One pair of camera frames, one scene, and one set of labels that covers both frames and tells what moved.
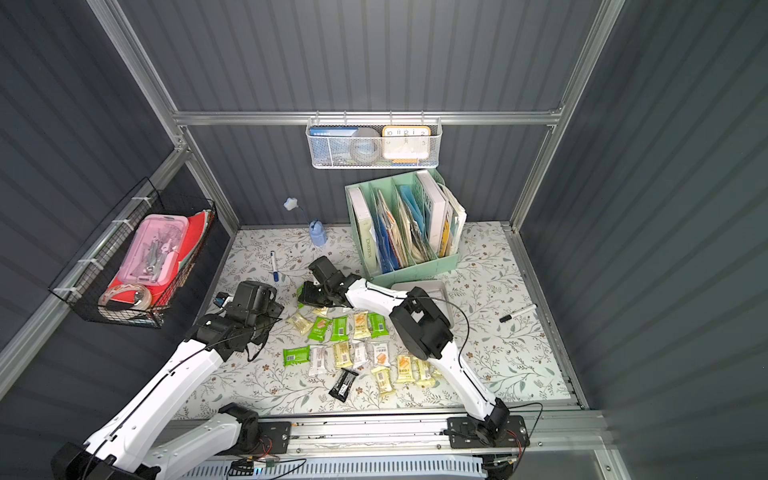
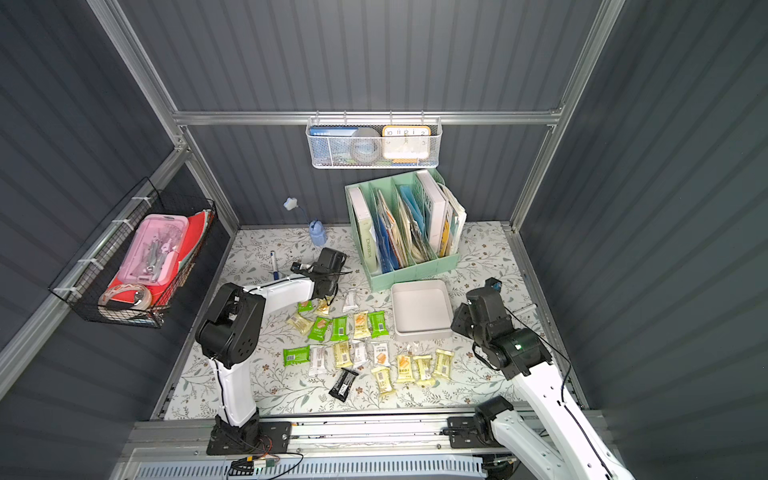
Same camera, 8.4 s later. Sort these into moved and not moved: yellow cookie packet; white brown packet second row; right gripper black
Moved: right gripper black
Not moved: yellow cookie packet; white brown packet second row
